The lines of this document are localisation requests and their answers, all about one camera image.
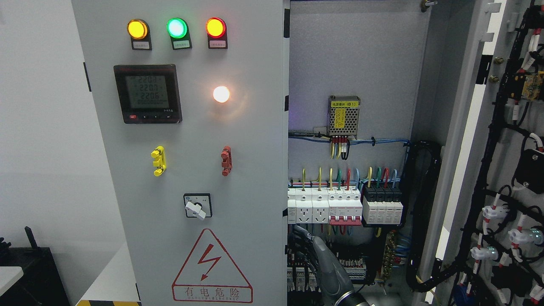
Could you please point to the yellow terminal connector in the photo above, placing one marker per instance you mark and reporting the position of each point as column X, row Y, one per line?
column 158, row 154

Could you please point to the black cable conduit loop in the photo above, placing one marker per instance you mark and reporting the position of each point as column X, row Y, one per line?
column 421, row 212

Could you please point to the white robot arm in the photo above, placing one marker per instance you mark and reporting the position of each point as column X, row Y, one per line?
column 351, row 298

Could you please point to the red indicator light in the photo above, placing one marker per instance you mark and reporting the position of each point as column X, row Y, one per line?
column 216, row 33

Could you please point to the red electric hazard sign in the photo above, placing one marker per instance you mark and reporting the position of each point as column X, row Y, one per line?
column 209, row 274

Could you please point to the metal mesh power supply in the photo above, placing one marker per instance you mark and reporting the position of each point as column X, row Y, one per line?
column 344, row 115

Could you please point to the white socket breaker row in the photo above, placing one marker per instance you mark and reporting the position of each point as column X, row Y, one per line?
column 324, row 206

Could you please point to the green indicator light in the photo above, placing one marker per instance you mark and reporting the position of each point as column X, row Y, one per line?
column 179, row 34

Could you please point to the white rotary selector switch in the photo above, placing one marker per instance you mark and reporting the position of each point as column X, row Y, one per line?
column 198, row 205

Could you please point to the red terminal connector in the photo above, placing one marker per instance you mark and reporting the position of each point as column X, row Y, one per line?
column 226, row 156

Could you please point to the yellow indicator light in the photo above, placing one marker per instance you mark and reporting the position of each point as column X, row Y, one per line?
column 140, row 36

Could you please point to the black digital power meter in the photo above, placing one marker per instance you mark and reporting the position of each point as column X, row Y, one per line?
column 148, row 94

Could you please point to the white glowing indicator light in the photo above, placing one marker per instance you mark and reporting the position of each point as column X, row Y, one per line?
column 221, row 94

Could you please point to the black box at left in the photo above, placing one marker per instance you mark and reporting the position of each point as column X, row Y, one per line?
column 40, row 284

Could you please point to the relay terminal row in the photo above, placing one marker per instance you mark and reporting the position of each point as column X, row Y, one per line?
column 300, row 277

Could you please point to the grey cabinet door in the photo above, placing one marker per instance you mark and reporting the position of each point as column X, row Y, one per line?
column 248, row 204
column 479, row 241

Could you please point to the black white surge protector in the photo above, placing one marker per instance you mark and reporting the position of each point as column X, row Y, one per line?
column 382, row 206

